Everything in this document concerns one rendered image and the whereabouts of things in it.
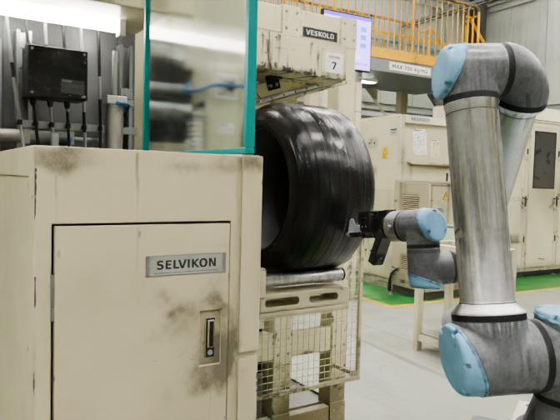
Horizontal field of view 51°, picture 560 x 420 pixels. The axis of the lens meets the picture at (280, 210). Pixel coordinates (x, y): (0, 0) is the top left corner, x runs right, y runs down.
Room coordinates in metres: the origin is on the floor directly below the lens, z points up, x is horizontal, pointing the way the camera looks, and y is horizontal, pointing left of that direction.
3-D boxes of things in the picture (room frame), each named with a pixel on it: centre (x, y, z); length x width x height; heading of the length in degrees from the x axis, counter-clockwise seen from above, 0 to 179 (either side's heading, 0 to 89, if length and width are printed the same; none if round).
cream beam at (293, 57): (2.38, 0.06, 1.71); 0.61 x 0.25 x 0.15; 123
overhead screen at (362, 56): (5.88, -0.61, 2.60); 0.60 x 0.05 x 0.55; 120
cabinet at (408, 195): (6.52, -1.80, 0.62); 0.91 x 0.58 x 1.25; 120
